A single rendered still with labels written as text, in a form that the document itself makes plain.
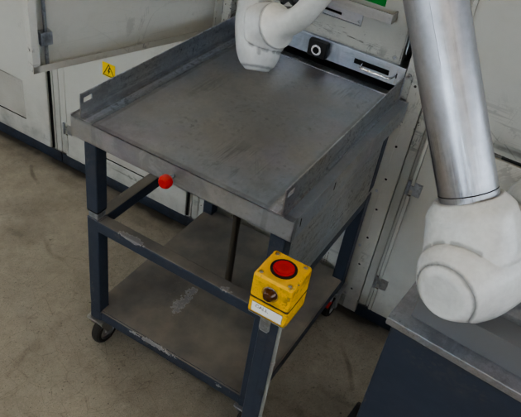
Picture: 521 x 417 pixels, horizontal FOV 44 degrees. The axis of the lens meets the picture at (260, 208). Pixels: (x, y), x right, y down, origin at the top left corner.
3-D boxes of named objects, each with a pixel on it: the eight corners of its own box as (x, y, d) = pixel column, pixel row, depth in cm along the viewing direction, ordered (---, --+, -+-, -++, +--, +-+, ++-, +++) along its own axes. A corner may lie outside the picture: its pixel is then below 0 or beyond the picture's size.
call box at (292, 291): (283, 331, 118) (292, 291, 112) (246, 310, 121) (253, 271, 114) (303, 304, 124) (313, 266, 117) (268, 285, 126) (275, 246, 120)
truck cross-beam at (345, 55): (400, 88, 186) (406, 69, 182) (241, 27, 204) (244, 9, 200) (407, 82, 190) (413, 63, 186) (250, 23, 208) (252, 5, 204)
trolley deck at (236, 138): (290, 242, 139) (295, 221, 135) (71, 134, 159) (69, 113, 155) (403, 120, 187) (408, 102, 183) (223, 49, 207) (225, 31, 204)
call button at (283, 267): (287, 285, 115) (289, 278, 114) (267, 275, 116) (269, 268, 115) (298, 272, 117) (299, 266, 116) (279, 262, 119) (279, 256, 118)
